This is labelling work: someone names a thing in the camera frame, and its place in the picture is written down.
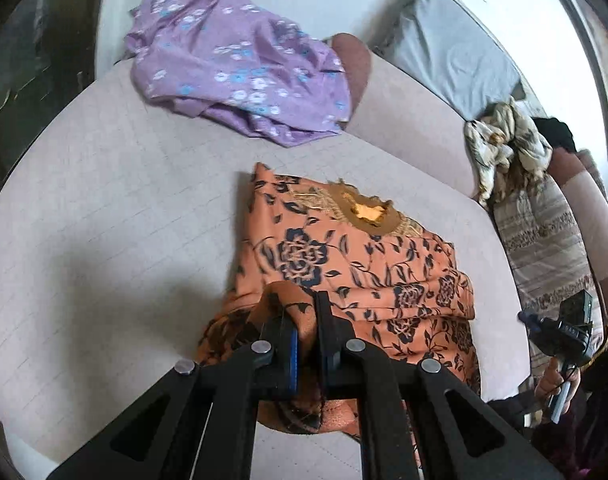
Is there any purple floral garment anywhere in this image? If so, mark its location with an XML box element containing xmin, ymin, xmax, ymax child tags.
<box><xmin>125</xmin><ymin>0</ymin><xmax>353</xmax><ymax>148</ymax></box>

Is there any person's right hand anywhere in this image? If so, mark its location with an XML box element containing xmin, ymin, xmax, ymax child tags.
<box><xmin>535</xmin><ymin>358</ymin><xmax>581</xmax><ymax>414</ymax></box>

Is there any cream floral crumpled cloth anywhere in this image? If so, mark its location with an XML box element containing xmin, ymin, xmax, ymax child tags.
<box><xmin>463</xmin><ymin>98</ymin><xmax>552</xmax><ymax>209</ymax></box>

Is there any striped beige cushion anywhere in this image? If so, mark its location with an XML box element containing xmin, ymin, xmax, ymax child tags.
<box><xmin>492</xmin><ymin>176</ymin><xmax>604</xmax><ymax>351</ymax></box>

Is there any grey pillow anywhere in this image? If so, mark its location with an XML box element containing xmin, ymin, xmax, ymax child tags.
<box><xmin>377</xmin><ymin>0</ymin><xmax>526</xmax><ymax>120</ymax></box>

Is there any black cloth on armrest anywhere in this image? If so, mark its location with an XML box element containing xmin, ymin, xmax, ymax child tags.
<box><xmin>532</xmin><ymin>117</ymin><xmax>577</xmax><ymax>153</ymax></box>

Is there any orange black floral garment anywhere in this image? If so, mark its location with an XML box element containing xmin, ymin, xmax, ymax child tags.
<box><xmin>197</xmin><ymin>164</ymin><xmax>479</xmax><ymax>437</ymax></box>

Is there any dark wooden glass door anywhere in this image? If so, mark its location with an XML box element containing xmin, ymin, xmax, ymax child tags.
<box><xmin>0</xmin><ymin>0</ymin><xmax>100</xmax><ymax>191</ymax></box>

